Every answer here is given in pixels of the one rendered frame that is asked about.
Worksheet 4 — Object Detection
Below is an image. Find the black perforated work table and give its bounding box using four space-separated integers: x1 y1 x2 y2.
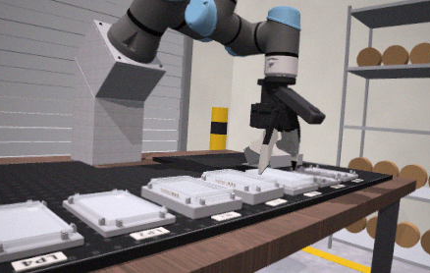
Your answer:
0 152 393 273

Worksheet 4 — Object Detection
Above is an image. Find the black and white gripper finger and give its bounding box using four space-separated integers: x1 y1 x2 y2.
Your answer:
276 119 300 170
249 112 279 175

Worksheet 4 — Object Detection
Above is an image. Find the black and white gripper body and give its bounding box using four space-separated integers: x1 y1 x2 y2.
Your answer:
249 76 297 133

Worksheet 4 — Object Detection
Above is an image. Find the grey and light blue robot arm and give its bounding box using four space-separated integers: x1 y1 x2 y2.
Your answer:
107 0 326 125

